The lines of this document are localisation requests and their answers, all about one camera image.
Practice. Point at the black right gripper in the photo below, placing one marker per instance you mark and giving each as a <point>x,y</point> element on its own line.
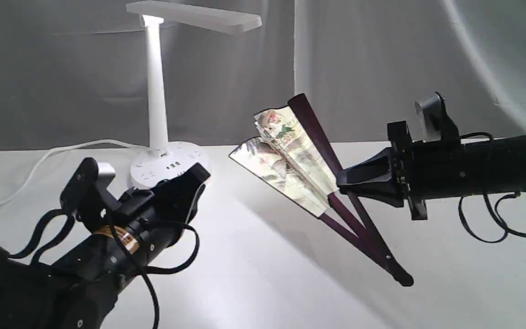
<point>423,170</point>

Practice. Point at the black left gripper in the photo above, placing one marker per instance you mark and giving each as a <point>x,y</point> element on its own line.
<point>149,221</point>

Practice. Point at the painted paper folding fan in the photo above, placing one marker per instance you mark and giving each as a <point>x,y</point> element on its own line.
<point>293,155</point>

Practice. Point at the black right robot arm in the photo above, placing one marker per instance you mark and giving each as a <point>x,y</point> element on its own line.
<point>497,166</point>

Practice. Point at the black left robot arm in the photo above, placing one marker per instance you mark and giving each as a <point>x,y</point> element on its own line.
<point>83,255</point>

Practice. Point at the white desk lamp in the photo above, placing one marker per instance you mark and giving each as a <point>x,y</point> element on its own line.
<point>166,159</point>

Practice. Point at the grey backdrop curtain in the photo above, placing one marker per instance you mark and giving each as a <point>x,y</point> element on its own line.
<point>72,71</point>

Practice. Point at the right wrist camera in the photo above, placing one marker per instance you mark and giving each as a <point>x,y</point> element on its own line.
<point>436,123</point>

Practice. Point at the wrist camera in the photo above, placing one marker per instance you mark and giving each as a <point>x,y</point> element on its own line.
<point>86,194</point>
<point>436,123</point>

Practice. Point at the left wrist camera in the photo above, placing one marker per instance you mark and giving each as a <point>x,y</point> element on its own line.
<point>86,194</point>

